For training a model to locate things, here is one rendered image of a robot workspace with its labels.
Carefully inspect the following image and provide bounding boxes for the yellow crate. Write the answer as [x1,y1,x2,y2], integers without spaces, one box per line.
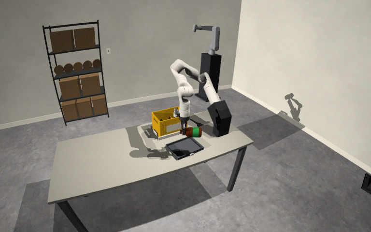
[152,107,182,137]

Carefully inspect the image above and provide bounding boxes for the brown bottle with green base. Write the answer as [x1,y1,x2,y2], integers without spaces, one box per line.
[185,127,202,137]

